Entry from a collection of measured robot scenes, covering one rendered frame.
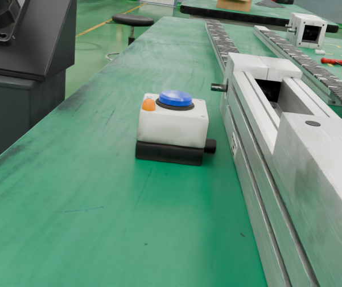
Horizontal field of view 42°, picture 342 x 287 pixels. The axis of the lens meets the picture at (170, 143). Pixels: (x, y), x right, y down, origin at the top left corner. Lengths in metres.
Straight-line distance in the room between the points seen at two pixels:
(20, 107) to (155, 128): 0.37
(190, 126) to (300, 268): 0.27
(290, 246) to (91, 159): 0.28
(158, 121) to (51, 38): 0.40
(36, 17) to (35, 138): 0.37
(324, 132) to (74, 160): 0.29
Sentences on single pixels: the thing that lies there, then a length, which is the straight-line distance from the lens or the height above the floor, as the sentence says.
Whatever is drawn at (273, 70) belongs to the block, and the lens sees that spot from 0.67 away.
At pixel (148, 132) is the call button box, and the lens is 0.52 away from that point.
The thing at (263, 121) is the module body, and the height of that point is 0.86.
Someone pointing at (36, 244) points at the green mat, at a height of 0.78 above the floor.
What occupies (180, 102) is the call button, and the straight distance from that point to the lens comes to 0.53.
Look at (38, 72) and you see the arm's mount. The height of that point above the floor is 0.80.
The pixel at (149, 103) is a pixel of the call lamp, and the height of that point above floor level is 0.85.
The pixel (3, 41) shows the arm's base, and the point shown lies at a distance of 0.86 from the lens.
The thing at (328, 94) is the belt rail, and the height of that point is 0.79.
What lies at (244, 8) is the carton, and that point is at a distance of 2.81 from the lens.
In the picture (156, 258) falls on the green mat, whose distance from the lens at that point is 0.37.
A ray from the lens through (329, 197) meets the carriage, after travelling 0.24.
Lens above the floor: 1.00
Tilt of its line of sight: 22 degrees down
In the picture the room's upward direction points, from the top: 7 degrees clockwise
